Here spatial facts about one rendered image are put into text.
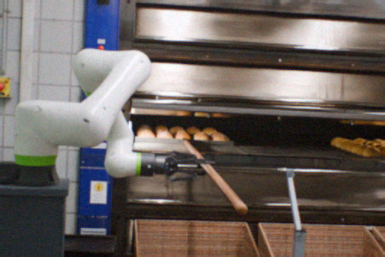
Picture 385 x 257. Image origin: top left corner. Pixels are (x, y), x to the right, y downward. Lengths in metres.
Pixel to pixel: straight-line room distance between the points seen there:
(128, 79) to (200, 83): 1.04
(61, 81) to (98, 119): 1.25
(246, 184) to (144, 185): 0.50
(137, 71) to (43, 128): 0.42
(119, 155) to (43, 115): 0.66
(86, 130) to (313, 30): 1.66
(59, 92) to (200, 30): 0.73
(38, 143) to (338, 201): 1.81
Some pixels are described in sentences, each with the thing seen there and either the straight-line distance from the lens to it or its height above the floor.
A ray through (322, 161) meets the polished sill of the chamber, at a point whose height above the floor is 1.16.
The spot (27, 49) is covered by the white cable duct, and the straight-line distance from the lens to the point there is 3.07.
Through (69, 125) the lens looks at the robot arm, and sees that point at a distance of 1.84.
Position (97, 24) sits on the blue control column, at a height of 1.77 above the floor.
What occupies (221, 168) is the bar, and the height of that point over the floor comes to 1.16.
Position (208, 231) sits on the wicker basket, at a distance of 3.13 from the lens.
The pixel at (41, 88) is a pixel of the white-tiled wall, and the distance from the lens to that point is 3.08.
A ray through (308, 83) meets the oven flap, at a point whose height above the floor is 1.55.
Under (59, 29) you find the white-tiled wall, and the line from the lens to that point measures 3.08.
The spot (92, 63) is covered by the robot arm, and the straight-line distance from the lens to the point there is 2.22.
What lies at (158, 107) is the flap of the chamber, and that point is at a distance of 2.91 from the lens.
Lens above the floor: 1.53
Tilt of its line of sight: 4 degrees down
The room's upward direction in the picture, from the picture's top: 3 degrees clockwise
